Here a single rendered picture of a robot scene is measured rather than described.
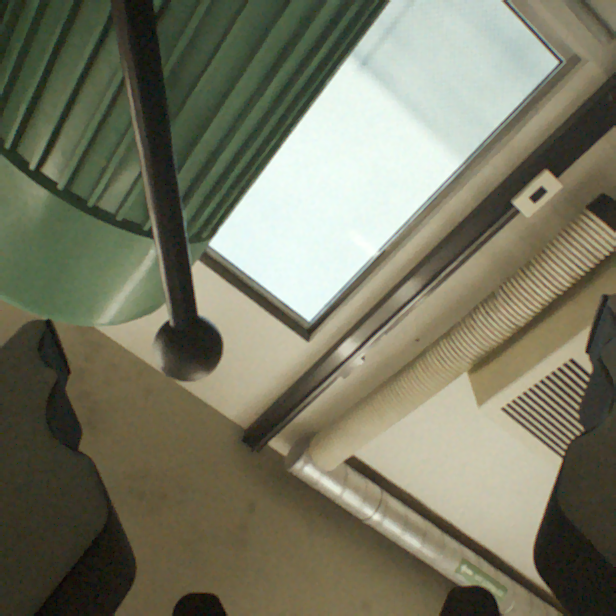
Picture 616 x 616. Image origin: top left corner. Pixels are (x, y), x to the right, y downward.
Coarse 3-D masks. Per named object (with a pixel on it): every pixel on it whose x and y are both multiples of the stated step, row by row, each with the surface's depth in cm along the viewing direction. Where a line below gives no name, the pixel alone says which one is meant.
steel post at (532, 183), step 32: (608, 96) 130; (576, 128) 135; (608, 128) 134; (544, 160) 140; (576, 160) 139; (512, 192) 145; (544, 192) 141; (480, 224) 151; (448, 256) 157; (416, 288) 163; (384, 320) 170; (352, 352) 178; (320, 384) 187; (288, 416) 194; (256, 448) 204
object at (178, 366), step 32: (128, 0) 15; (128, 32) 16; (128, 64) 16; (160, 64) 17; (128, 96) 17; (160, 96) 17; (160, 128) 18; (160, 160) 18; (160, 192) 19; (160, 224) 20; (160, 256) 20; (192, 288) 22; (192, 320) 22; (160, 352) 22; (192, 352) 22
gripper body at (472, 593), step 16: (192, 592) 5; (464, 592) 5; (480, 592) 5; (176, 608) 5; (192, 608) 5; (208, 608) 5; (448, 608) 5; (464, 608) 5; (480, 608) 5; (496, 608) 5
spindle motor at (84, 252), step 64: (0, 0) 23; (64, 0) 21; (192, 0) 21; (256, 0) 21; (320, 0) 22; (384, 0) 26; (0, 64) 24; (64, 64) 22; (192, 64) 22; (256, 64) 23; (320, 64) 26; (0, 128) 25; (64, 128) 24; (128, 128) 24; (192, 128) 24; (256, 128) 27; (0, 192) 25; (64, 192) 25; (128, 192) 26; (192, 192) 27; (0, 256) 27; (64, 256) 27; (128, 256) 28; (192, 256) 33; (64, 320) 31; (128, 320) 33
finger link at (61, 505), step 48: (48, 336) 11; (0, 384) 9; (48, 384) 9; (0, 432) 8; (48, 432) 8; (0, 480) 7; (48, 480) 7; (96, 480) 7; (0, 528) 6; (48, 528) 6; (96, 528) 6; (0, 576) 6; (48, 576) 6; (96, 576) 6
